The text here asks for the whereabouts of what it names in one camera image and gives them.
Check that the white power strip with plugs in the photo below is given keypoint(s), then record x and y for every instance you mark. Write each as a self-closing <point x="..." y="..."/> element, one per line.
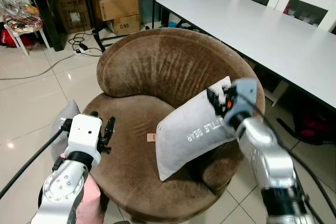
<point x="82" y="48"/>

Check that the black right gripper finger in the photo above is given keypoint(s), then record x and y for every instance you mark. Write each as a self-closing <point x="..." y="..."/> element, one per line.
<point x="217" y="109"/>
<point x="212" y="97"/>

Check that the pink pillow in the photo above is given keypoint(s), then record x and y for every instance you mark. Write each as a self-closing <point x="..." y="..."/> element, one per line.
<point x="90" y="203"/>

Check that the small tan sofa label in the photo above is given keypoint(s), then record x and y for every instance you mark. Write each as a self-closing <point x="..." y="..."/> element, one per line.
<point x="151" y="137"/>

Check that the large plain cardboard box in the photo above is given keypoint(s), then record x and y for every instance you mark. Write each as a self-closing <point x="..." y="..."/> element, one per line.
<point x="116" y="4"/>

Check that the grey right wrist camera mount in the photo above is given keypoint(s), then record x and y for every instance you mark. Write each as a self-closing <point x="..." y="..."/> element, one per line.
<point x="242" y="97"/>

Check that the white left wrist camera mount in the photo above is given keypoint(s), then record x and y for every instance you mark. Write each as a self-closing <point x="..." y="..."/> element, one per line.
<point x="84" y="132"/>

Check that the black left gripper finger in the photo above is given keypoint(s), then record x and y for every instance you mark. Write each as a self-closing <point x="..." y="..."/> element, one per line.
<point x="94" y="114"/>
<point x="110" y="127"/>

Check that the red bag under stool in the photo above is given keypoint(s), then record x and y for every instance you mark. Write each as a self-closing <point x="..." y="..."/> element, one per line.
<point x="9" y="38"/>

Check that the plain grey pillow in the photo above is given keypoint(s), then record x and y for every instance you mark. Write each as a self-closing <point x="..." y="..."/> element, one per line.
<point x="64" y="121"/>

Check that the brown round velvet sofa chair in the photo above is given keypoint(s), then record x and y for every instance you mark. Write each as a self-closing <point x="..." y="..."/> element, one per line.
<point x="157" y="66"/>

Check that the small lettered cardboard box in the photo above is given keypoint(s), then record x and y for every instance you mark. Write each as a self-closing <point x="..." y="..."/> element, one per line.
<point x="124" y="25"/>

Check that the red and black vacuum cleaner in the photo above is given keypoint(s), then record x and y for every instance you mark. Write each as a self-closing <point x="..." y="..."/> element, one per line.
<point x="315" y="124"/>

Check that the grey pillow with white print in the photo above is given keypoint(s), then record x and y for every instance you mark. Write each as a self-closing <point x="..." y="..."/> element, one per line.
<point x="189" y="135"/>

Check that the large white table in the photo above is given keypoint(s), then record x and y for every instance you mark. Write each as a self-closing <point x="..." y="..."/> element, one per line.
<point x="262" y="35"/>

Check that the small white stool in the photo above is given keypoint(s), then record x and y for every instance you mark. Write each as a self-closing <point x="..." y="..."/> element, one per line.
<point x="22" y="39"/>

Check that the pile of plastic bags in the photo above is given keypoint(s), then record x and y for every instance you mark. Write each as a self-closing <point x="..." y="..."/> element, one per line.
<point x="20" y="13"/>

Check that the dark printed cardboard box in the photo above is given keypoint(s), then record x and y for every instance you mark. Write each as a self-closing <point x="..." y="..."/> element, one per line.
<point x="73" y="14"/>

